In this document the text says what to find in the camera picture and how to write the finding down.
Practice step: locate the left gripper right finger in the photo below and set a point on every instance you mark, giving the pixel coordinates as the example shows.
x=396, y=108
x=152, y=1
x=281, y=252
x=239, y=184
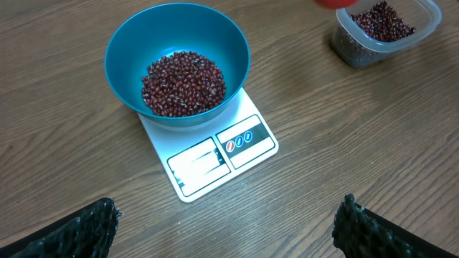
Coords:
x=360, y=233

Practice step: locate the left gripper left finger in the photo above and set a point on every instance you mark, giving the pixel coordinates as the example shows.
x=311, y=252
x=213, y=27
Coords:
x=88, y=232

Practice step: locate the red measuring scoop blue handle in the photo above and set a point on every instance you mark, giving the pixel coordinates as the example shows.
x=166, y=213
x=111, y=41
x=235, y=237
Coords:
x=335, y=4

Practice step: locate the white digital kitchen scale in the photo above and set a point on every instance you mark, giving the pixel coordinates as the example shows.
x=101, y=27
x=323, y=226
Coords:
x=200, y=158

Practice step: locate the red beans in bowl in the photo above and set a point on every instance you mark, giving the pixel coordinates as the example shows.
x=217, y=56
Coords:
x=183, y=84

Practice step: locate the blue plastic bowl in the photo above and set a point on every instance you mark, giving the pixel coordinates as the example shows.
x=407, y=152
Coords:
x=164, y=29

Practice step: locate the clear plastic food container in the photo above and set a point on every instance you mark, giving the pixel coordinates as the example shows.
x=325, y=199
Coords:
x=359, y=50

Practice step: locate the red adzuki beans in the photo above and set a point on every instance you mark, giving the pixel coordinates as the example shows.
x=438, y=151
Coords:
x=382, y=23

